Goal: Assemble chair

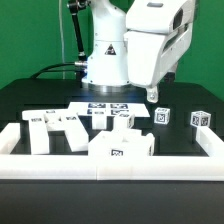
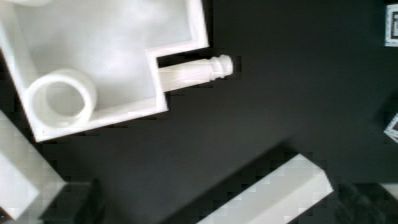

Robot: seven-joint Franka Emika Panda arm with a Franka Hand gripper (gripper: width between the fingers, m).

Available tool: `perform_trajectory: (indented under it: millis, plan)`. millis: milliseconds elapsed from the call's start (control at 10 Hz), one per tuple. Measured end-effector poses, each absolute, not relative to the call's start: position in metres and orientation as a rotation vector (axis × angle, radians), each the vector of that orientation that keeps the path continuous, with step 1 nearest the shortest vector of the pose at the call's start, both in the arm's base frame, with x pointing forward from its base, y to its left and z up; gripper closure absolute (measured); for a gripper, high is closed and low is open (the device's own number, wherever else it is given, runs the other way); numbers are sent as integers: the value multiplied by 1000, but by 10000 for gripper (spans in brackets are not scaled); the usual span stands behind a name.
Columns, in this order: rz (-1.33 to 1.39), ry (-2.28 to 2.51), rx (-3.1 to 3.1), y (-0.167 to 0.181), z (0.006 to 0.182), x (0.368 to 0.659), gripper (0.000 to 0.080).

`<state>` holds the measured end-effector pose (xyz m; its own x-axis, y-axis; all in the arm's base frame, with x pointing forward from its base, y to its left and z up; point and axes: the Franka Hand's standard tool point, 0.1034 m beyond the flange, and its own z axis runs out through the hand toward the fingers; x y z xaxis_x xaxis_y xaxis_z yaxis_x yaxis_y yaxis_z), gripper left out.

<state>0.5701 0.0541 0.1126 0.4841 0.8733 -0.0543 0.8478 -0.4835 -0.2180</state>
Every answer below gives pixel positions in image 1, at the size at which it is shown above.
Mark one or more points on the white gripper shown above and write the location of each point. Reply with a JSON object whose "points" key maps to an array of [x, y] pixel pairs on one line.
{"points": [[159, 33]]}

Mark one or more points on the white chair seat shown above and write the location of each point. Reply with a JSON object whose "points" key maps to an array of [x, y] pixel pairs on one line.
{"points": [[124, 143]]}

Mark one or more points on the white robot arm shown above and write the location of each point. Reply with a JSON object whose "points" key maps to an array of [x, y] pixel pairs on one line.
{"points": [[107, 67]]}

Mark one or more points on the white tagged cube near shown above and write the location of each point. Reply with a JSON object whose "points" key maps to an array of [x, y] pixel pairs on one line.
{"points": [[162, 115]]}

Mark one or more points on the white tagged cube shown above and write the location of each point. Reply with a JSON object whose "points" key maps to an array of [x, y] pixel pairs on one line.
{"points": [[200, 118], [162, 115]]}

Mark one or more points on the white tagged cube far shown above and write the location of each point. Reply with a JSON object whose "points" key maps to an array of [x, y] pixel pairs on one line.
{"points": [[200, 118]]}

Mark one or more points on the white marker sheet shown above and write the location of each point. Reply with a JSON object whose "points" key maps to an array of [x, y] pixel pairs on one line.
{"points": [[111, 109]]}

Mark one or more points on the white U-shaped fence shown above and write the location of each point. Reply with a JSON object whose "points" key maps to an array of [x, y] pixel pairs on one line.
{"points": [[65, 167]]}

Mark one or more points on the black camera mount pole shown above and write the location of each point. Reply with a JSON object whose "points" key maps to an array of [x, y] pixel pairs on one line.
{"points": [[74, 7]]}

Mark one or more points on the white chair back frame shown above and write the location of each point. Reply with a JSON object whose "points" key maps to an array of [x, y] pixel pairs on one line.
{"points": [[42, 122]]}

